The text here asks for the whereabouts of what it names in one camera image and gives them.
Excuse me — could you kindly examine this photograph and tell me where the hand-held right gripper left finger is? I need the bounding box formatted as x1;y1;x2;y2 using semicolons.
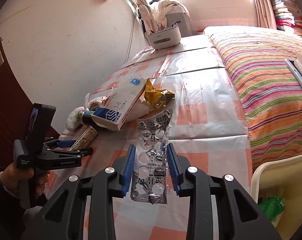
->
21;144;136;240

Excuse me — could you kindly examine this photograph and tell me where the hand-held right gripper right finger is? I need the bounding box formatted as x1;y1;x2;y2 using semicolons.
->
166;144;283;240

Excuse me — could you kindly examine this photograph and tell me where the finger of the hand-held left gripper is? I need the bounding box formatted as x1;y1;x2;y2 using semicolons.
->
44;137;76;150
50;147;94;159

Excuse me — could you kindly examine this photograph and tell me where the small beige box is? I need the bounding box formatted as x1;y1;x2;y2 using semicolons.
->
70;126;99;152

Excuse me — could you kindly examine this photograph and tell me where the silver pill blister pack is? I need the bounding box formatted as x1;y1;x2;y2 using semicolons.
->
129;106;174;205

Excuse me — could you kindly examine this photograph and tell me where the white printed plastic bag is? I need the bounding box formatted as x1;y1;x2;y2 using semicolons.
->
67;106;88;130

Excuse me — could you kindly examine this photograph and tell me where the cream plastic chair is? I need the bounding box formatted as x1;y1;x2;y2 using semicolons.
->
250;151;302;240

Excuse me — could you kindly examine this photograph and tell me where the person's left forearm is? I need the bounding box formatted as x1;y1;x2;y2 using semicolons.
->
0;167;25;240

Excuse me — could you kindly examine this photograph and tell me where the person's left hand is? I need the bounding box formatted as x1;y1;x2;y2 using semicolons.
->
0;166;51;197

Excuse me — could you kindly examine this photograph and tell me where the dark glass bottle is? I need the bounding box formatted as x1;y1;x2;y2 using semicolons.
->
81;110;101;127

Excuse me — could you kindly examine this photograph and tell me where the clear plastic bag bundle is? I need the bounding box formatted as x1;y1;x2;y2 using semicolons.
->
85;93;110;112

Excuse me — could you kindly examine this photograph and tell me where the brown wooden door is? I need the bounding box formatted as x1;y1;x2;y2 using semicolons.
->
0;17;63;172

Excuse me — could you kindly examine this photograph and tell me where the white blue medicine box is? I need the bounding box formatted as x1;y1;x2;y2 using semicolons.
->
95;75;149;132

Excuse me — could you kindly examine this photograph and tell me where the orange white checkered tablecloth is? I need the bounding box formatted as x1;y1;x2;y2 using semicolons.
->
23;34;253;240

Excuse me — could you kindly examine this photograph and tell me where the yellow crumpled wrapper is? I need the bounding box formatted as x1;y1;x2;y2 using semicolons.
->
144;78;175;110

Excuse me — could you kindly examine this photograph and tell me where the green plastic bag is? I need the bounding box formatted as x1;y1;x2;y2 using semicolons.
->
257;195;286;222

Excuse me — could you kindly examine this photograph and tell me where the striped bed blanket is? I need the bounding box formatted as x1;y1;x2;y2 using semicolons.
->
203;26;302;170

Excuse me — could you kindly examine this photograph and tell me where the white desk organizer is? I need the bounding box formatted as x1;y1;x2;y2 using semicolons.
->
146;22;183;50

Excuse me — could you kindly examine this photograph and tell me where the group of pens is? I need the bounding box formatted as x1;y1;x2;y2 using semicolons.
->
150;22;178;33

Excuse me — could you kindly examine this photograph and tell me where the grey cabinet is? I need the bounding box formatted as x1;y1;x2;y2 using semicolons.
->
165;6;191;38

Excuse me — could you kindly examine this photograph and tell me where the grey remote on bed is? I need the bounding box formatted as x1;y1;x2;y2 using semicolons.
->
285;54;302;92

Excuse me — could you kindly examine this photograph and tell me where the dotted white cloth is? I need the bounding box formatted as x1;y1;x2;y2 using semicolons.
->
151;0;190;26

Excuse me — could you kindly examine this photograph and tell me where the stack of folded quilts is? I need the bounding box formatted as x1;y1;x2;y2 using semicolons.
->
270;0;302;37

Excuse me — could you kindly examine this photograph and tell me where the white wall cable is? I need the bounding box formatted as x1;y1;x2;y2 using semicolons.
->
125;12;139;63

